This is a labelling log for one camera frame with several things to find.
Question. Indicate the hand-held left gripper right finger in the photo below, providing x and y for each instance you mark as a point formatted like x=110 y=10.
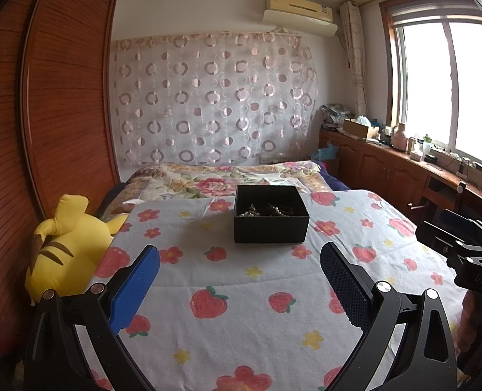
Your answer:
x=346 y=289

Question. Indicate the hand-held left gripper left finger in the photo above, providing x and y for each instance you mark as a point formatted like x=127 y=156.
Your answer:
x=135 y=289

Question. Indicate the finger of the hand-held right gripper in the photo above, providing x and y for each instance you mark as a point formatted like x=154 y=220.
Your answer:
x=438 y=238
x=456 y=218

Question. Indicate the black square box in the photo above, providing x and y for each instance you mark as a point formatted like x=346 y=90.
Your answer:
x=265 y=228

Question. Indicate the person's right hand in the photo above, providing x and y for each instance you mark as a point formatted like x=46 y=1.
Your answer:
x=475 y=321

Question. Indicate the wooden chair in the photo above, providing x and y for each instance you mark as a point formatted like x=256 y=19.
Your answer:
x=436 y=199

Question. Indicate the yellow plush toy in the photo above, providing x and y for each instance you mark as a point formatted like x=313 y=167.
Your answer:
x=74 y=244

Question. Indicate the green capped bottle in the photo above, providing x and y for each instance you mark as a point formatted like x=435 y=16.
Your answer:
x=427 y=146

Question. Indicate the long wooden cabinet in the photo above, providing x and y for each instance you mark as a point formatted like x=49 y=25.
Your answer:
x=371 y=167

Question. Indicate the pink bottle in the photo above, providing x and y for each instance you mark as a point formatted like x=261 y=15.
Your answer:
x=399 y=138

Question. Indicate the strawberry flower print blanket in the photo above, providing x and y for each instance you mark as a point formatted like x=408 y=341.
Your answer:
x=245 y=293

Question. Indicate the dark blue bed sheet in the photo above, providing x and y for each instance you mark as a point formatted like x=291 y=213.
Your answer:
x=334 y=177

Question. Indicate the floral quilt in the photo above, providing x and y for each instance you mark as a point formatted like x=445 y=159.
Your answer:
x=208 y=183

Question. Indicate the open cardboard box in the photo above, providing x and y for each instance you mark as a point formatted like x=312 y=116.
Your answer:
x=359 y=129

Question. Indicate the blue plastic bag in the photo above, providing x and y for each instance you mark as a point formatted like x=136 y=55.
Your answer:
x=325 y=152

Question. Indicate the wooden framed window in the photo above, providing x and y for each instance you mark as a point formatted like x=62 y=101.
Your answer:
x=428 y=81

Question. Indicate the stack of magazines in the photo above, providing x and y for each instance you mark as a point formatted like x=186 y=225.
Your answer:
x=334 y=116

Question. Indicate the beige window curtain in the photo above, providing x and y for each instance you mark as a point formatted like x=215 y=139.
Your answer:
x=355 y=57

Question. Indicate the brown wooden slatted wardrobe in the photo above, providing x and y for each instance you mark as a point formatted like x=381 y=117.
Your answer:
x=61 y=110

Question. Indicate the circle patterned sheer cloth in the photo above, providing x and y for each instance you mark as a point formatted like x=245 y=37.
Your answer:
x=216 y=102

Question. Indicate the wall air conditioner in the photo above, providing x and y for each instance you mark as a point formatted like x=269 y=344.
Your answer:
x=298 y=12

